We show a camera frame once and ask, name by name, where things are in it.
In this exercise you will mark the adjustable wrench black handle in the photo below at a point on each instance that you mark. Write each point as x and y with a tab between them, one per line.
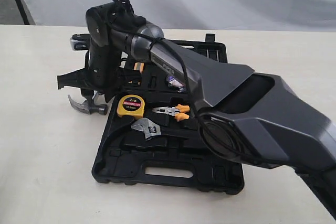
151	130

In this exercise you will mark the yellow black screwdriver right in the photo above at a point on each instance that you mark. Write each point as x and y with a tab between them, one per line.
217	56

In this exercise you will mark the yellow black screwdriver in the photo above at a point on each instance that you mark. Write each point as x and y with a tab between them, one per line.
208	54
217	56

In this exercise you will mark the claw hammer black handle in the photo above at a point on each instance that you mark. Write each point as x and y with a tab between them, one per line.
88	106

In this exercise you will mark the yellow black screwdriver left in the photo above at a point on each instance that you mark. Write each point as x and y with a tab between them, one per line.
208	54

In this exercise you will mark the black plastic tool case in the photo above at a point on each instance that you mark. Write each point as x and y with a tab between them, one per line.
125	156

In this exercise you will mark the black electrical tape roll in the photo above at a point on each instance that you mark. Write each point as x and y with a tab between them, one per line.
174	84

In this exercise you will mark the orange utility knife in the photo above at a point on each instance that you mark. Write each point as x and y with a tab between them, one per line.
138	66

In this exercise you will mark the yellow tape measure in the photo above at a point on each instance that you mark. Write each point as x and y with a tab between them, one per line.
131	105

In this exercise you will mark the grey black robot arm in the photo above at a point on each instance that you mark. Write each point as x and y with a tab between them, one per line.
243	116

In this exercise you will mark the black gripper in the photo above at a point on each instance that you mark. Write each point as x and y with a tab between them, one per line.
100	71

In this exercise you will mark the pliers with orange handles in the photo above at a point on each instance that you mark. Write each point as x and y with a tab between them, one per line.
179	112

